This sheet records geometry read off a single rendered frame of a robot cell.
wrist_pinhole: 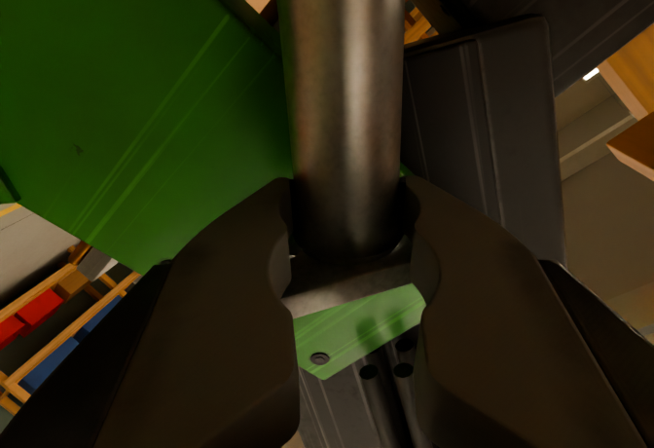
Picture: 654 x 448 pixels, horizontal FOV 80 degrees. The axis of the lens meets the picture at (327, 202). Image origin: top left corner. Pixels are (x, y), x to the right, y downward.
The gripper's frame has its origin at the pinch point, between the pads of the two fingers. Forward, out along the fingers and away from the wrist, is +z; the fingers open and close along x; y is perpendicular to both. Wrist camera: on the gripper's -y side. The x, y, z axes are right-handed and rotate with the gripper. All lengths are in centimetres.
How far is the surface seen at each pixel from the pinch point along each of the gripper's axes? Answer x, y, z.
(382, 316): 1.8, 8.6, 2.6
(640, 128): 45, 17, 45
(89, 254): -21.1, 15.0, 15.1
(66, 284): -332, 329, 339
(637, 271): 323, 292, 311
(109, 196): -9.0, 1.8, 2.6
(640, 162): 41, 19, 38
